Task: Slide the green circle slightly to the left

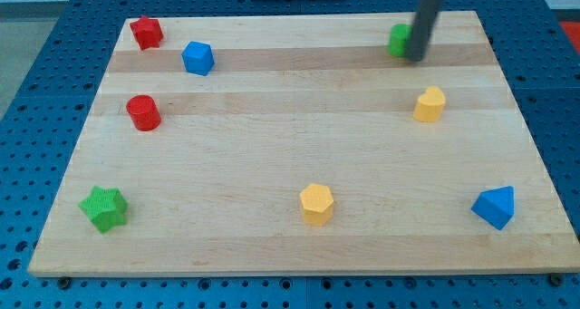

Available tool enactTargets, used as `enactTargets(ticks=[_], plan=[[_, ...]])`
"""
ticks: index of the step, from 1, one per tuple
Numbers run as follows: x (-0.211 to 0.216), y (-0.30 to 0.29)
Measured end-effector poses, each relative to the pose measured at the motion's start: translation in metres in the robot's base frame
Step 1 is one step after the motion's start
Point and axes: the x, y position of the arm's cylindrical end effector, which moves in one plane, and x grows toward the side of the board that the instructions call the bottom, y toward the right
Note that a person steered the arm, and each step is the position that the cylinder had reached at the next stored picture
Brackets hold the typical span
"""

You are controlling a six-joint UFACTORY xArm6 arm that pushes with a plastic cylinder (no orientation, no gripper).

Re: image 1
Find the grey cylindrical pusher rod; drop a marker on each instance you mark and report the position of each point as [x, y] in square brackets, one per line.
[421, 29]

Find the green cylinder block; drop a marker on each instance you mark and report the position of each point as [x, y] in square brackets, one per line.
[399, 36]

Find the yellow heart block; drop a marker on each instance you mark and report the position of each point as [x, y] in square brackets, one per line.
[430, 105]

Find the wooden board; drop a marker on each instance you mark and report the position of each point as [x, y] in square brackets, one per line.
[291, 101]

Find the blue triangular prism block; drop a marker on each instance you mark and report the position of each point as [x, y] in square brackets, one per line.
[496, 206]

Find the yellow hexagon block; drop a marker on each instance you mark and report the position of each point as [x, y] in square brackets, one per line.
[317, 204]

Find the blue cube block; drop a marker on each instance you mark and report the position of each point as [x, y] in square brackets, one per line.
[198, 58]

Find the red star block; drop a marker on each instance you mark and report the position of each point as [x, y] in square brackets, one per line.
[147, 32]

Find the red cylinder block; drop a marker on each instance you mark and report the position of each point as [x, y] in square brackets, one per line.
[143, 112]

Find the green star block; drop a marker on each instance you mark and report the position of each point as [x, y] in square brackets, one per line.
[105, 208]

